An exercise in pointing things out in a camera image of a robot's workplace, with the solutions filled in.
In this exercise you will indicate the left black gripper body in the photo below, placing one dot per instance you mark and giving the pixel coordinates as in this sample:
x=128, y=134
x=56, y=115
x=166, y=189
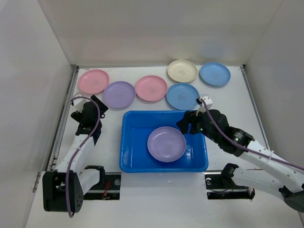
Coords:
x=78, y=115

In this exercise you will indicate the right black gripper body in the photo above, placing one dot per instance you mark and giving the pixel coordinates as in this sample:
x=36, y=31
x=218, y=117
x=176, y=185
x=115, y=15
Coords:
x=191, y=122

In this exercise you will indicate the pink plate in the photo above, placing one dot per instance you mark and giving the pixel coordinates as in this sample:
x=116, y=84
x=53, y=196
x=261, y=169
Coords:
x=93, y=82
x=151, y=88

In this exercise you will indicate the purple plate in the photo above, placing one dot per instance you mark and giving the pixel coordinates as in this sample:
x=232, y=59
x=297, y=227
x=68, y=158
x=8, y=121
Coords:
x=166, y=144
x=119, y=94

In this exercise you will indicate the blue plate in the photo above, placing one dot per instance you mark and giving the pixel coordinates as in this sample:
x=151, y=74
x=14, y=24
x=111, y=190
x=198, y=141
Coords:
x=215, y=74
x=182, y=96

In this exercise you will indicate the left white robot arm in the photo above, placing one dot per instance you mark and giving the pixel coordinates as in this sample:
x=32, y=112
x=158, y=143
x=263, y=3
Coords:
x=65, y=186

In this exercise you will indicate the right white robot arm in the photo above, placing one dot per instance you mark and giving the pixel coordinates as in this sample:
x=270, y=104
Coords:
x=275, y=176

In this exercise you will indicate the blue plastic bin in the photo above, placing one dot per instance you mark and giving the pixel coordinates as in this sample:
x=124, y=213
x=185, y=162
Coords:
x=137, y=126

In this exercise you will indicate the cream plate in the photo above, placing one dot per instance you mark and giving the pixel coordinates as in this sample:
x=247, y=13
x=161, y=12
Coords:
x=182, y=71

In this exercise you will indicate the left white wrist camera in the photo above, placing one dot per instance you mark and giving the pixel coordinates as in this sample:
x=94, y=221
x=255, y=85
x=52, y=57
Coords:
x=78, y=103

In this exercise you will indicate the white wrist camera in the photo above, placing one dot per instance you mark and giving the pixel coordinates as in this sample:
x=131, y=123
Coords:
x=204, y=101
x=78, y=103

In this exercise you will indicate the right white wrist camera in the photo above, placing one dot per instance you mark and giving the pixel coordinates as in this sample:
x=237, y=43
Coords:
x=204, y=101

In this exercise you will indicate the left aluminium rail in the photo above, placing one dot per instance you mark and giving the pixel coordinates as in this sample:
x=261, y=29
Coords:
x=56, y=143

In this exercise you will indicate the aluminium rail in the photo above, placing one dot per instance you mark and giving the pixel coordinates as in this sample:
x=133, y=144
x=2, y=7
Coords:
x=243, y=71
x=56, y=143

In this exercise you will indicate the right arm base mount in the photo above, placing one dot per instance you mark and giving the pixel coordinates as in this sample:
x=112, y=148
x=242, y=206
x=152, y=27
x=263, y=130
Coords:
x=221, y=188

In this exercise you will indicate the right aluminium rail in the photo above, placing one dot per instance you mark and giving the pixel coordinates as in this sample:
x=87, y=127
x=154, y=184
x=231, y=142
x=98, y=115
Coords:
x=243, y=71

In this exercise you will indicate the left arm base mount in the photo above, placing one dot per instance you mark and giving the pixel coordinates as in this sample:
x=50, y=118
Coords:
x=110, y=190

